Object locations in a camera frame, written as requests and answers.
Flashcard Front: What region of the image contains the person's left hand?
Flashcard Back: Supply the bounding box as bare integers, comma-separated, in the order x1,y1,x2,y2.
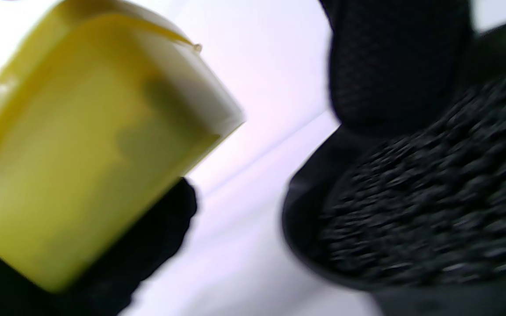
0,178,199,316

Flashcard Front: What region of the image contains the person's right hand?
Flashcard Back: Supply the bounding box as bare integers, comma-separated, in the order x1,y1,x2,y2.
319,0,475,132

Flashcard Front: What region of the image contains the yellow plastic container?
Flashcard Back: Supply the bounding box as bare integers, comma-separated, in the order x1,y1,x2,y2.
0,0,246,294

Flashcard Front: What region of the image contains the heap of coffee beans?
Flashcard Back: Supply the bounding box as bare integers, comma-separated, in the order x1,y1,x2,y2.
319,61,506,286

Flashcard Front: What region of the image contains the black cast iron frying pan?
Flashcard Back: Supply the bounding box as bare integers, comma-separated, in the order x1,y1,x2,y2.
282,9,506,316

